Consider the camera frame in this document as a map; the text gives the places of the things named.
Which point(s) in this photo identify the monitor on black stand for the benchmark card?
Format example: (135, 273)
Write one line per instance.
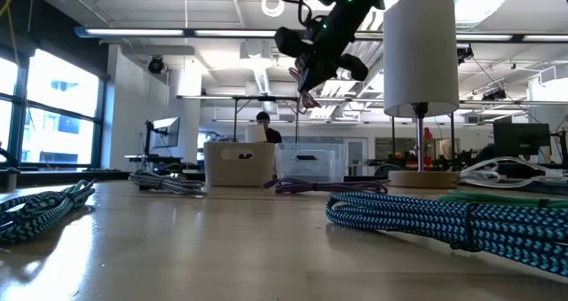
(166, 134)

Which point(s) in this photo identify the black aluminium table frame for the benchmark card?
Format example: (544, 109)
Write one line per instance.
(89, 176)

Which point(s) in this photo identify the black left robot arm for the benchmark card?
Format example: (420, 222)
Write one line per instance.
(10, 156)

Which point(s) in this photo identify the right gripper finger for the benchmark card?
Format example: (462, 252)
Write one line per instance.
(325, 72)
(307, 74)

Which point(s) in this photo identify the gray plastic bin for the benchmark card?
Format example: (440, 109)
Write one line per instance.
(257, 170)

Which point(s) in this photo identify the person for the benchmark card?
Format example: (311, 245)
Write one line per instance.
(271, 136)

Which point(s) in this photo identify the white shade table lamp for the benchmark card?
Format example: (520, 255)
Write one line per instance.
(419, 52)

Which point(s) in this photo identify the clear plastic bin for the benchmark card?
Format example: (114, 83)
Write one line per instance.
(330, 163)

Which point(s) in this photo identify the long ceiling light bar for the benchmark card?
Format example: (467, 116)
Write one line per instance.
(133, 32)

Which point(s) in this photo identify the gray metal post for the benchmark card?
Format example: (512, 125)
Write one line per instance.
(12, 179)

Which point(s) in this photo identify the black ceiling spotlight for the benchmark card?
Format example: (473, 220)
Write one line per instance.
(156, 65)

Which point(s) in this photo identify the black computer monitor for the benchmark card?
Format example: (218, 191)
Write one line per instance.
(521, 139)

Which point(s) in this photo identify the black metal frame stand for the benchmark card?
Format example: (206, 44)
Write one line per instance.
(266, 98)

